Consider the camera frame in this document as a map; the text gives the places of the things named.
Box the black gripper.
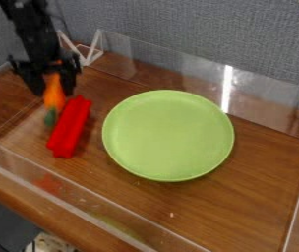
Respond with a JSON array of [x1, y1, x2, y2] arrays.
[[7, 35, 81, 96]]

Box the orange toy carrot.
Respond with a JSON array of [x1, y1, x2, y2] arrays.
[[42, 73, 65, 127]]

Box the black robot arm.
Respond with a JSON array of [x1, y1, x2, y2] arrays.
[[0, 0, 81, 96]]

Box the light green plate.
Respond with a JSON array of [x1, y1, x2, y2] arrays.
[[102, 90, 235, 182]]

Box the clear acrylic corner bracket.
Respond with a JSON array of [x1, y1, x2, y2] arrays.
[[56, 31, 105, 67]]

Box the clear acrylic enclosure walls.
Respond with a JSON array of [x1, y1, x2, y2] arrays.
[[0, 31, 299, 252]]

